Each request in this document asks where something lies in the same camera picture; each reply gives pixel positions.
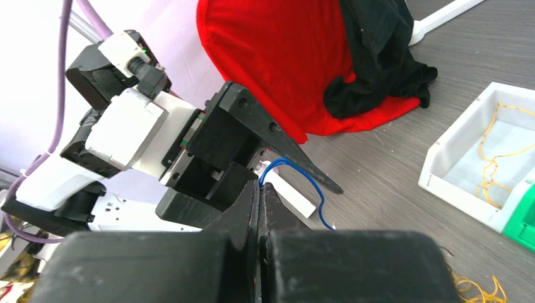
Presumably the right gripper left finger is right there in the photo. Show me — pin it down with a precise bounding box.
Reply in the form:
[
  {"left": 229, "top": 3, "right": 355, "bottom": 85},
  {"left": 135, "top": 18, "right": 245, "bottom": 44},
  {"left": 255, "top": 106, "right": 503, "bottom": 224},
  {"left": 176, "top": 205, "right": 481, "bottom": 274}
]
[{"left": 31, "top": 181, "right": 260, "bottom": 302}]

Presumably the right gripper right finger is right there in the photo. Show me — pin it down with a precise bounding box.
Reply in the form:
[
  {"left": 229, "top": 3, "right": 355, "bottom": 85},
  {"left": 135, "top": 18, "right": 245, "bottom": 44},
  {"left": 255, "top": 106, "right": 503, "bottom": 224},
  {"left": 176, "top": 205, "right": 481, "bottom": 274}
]
[{"left": 259, "top": 183, "right": 460, "bottom": 302}]

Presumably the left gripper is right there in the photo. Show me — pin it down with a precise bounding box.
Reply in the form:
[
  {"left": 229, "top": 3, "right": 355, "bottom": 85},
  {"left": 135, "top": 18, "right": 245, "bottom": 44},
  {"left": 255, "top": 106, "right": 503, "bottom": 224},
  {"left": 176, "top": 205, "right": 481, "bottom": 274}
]
[{"left": 155, "top": 81, "right": 343, "bottom": 228}]

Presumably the coloured cable bundle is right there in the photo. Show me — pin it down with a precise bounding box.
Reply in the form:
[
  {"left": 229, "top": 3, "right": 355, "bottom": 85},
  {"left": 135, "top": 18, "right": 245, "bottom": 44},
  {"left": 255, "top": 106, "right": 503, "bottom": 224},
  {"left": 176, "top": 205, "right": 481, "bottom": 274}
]
[{"left": 443, "top": 246, "right": 509, "bottom": 303}]

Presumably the yellow cable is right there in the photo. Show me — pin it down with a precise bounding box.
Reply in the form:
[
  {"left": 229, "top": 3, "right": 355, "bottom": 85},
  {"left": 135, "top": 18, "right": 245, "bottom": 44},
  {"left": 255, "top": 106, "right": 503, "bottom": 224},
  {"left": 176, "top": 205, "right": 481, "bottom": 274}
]
[{"left": 476, "top": 101, "right": 535, "bottom": 210}]

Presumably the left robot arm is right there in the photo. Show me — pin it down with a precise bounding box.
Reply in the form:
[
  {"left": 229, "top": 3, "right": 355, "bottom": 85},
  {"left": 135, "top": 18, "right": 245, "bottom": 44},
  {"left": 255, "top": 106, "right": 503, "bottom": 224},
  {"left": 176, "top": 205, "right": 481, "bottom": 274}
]
[{"left": 1, "top": 30, "right": 343, "bottom": 237}]

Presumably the red shirt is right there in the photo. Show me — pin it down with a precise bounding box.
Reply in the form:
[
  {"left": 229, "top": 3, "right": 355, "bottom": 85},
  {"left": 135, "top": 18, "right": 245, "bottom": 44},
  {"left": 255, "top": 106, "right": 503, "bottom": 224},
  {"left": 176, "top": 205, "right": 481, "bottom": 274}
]
[{"left": 196, "top": 0, "right": 419, "bottom": 144}]

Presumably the black shirt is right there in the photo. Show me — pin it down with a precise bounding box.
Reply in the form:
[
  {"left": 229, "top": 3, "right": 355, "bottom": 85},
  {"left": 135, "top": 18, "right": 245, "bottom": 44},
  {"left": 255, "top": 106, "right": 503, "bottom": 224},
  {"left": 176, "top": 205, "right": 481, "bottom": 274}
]
[{"left": 324, "top": 1, "right": 438, "bottom": 119}]

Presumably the white plastic bin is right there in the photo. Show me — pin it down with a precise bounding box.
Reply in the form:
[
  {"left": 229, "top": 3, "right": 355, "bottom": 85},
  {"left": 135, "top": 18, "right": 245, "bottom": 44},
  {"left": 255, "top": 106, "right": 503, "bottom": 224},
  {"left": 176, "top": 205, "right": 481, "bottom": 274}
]
[{"left": 418, "top": 82, "right": 534, "bottom": 232}]

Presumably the green plastic bin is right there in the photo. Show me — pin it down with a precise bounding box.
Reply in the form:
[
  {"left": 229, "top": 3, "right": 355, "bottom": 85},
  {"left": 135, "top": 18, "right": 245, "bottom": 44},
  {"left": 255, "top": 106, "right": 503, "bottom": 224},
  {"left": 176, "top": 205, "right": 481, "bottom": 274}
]
[{"left": 503, "top": 184, "right": 534, "bottom": 253}]

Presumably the metal clothes rack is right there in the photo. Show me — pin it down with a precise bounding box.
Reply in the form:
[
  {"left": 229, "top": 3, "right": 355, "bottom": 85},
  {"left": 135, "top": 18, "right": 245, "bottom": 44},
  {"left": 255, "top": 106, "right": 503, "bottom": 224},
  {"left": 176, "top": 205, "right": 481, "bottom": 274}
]
[{"left": 69, "top": 0, "right": 481, "bottom": 218}]

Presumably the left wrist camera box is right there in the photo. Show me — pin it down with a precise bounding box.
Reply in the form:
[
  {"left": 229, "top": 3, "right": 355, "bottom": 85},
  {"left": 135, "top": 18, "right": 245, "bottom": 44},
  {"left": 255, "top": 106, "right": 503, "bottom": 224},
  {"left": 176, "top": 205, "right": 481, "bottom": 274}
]
[{"left": 85, "top": 87, "right": 197, "bottom": 178}]

